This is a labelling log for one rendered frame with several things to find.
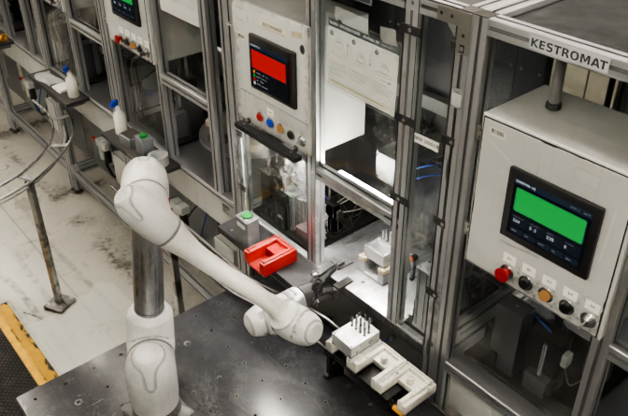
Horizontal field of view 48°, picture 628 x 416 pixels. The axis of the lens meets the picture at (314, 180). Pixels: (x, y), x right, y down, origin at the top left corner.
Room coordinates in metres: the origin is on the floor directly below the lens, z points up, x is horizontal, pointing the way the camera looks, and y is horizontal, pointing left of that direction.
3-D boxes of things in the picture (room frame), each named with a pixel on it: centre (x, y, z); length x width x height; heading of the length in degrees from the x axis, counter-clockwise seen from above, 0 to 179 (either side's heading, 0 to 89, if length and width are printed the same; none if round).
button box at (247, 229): (2.26, 0.25, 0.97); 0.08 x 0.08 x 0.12; 40
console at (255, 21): (2.35, 0.06, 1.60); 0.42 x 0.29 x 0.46; 40
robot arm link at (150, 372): (1.63, 0.53, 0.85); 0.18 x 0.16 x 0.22; 12
